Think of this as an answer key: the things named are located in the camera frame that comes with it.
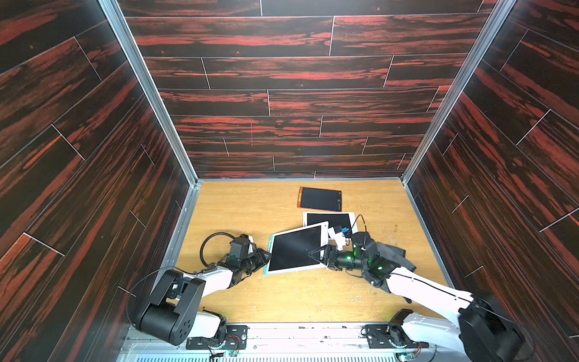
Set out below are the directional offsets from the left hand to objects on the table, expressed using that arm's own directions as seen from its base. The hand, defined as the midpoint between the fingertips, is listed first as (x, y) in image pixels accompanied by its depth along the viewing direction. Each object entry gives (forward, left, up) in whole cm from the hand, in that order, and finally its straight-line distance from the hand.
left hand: (271, 257), depth 91 cm
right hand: (-4, -16, +12) cm, 20 cm away
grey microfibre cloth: (+2, -51, 0) cm, 51 cm away
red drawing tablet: (+32, -22, -1) cm, 39 cm away
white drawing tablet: (+21, -33, -2) cm, 39 cm away
